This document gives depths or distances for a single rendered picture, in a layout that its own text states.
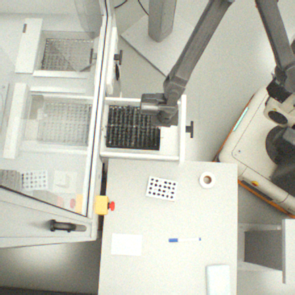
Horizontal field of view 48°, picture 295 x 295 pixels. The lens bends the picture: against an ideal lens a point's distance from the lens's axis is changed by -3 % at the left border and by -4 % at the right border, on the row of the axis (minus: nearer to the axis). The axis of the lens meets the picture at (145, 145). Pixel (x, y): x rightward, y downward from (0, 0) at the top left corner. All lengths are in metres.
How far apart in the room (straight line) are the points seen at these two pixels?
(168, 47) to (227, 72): 0.47
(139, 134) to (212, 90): 1.20
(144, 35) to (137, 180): 1.40
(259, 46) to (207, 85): 0.55
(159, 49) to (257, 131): 0.95
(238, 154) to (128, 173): 0.83
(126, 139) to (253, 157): 0.97
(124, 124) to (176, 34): 1.35
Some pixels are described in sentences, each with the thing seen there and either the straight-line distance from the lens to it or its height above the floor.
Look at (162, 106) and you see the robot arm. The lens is 1.14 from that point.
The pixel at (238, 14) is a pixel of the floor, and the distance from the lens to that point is 2.90.
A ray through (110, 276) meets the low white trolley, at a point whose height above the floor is 0.76.
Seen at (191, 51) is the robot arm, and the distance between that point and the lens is 1.07.
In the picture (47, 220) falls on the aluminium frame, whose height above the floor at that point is 1.57.
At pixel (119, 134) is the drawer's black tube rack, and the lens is 1.40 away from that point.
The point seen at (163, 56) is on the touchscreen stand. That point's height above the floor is 0.04.
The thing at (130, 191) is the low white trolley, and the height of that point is 0.76.
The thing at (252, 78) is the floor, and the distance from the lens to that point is 2.63.
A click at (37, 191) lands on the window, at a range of 0.67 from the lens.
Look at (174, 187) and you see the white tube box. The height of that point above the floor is 0.80.
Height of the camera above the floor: 2.24
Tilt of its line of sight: 75 degrees down
